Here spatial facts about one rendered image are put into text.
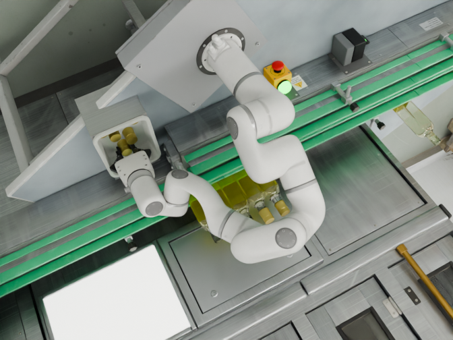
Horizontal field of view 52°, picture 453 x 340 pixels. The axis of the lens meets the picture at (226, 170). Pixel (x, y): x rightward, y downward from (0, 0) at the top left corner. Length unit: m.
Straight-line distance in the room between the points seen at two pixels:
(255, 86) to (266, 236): 0.38
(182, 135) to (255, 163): 0.46
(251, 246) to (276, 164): 0.21
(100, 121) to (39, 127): 0.76
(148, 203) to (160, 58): 0.38
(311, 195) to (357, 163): 0.70
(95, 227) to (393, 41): 1.22
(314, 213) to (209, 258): 0.52
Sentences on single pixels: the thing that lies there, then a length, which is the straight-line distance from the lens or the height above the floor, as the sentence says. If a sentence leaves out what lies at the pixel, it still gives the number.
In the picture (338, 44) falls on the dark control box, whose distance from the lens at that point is 1.67.
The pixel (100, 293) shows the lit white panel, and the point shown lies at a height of 1.07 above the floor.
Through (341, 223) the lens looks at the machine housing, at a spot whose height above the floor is 1.23.
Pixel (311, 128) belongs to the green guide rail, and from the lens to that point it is 1.62.
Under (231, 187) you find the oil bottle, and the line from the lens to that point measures 1.53.
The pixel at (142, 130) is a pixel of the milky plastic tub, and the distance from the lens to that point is 1.49.
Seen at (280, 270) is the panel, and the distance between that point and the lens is 1.57.
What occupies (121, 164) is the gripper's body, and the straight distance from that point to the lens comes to 1.40.
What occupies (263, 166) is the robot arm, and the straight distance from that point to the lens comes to 1.09.
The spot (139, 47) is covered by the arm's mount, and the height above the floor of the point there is 0.80.
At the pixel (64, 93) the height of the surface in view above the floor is 0.12.
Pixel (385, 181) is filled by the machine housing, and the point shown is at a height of 1.16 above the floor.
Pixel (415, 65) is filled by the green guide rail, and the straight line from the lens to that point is 1.78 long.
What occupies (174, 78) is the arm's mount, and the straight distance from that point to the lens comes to 1.32.
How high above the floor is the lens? 1.71
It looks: 30 degrees down
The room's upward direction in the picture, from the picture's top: 149 degrees clockwise
